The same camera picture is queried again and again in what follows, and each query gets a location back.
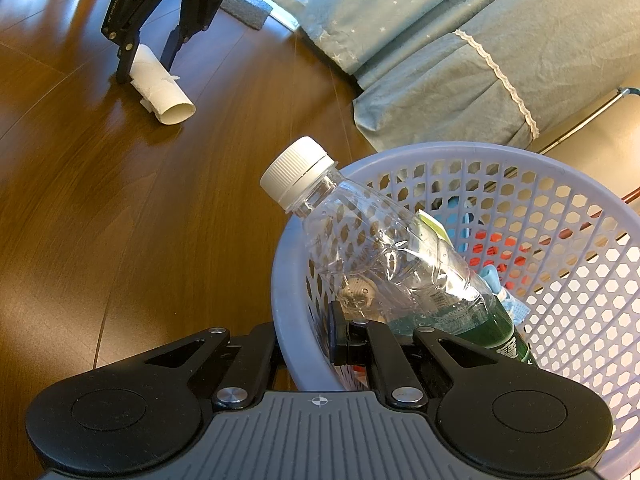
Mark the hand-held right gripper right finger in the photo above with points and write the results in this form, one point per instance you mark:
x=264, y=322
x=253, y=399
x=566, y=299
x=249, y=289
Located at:
x=337, y=335

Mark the lavender plastic mesh basket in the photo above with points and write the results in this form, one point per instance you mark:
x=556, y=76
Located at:
x=290, y=280

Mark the blue and red box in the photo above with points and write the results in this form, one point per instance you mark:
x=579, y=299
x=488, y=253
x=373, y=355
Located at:
x=500, y=238

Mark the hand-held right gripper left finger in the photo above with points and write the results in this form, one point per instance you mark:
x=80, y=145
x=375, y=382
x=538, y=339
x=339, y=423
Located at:
x=265, y=345

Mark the white cardboard tube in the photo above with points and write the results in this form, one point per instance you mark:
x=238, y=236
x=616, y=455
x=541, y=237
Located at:
x=160, y=90

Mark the blue face mask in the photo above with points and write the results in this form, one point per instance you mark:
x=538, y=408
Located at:
x=492, y=277

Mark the grey foam mat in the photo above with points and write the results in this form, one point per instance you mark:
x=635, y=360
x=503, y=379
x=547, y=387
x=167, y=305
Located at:
x=247, y=7

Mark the grey-green bed skirt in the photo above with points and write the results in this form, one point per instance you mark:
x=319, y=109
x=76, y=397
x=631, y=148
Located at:
x=550, y=60

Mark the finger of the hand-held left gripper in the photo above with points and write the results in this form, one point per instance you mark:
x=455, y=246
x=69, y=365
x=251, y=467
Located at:
x=170, y=52
x=125, y=67

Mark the metal frame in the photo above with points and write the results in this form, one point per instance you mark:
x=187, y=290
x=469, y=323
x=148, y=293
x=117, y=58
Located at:
x=622, y=91

